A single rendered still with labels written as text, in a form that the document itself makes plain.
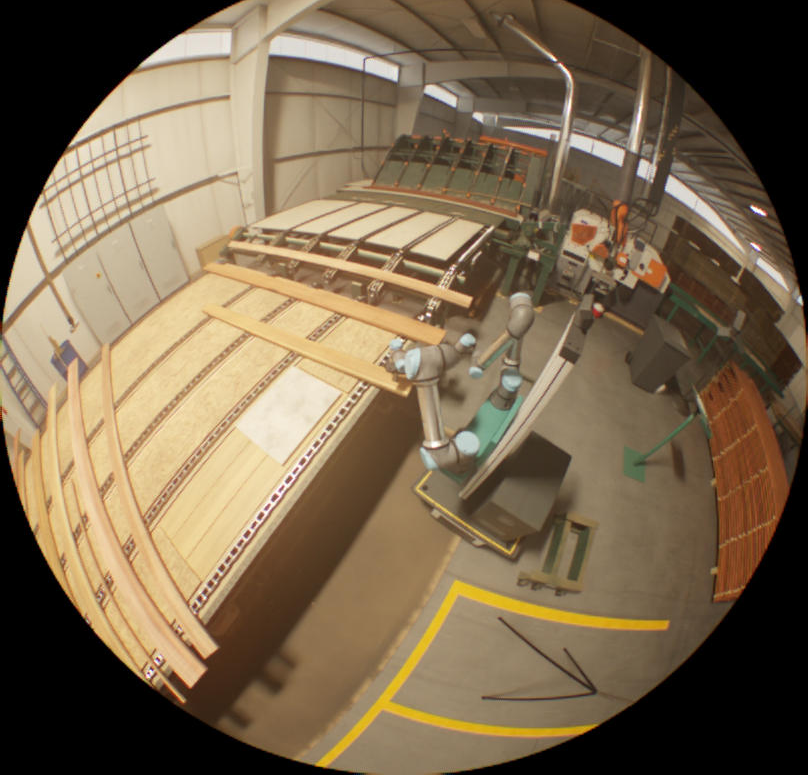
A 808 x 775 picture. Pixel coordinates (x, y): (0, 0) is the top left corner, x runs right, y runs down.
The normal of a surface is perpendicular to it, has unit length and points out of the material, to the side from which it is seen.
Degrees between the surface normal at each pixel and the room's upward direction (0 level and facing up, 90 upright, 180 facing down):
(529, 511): 0
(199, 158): 91
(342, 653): 0
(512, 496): 0
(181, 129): 88
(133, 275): 90
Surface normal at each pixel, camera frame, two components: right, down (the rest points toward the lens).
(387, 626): 0.04, -0.66
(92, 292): 0.88, 0.38
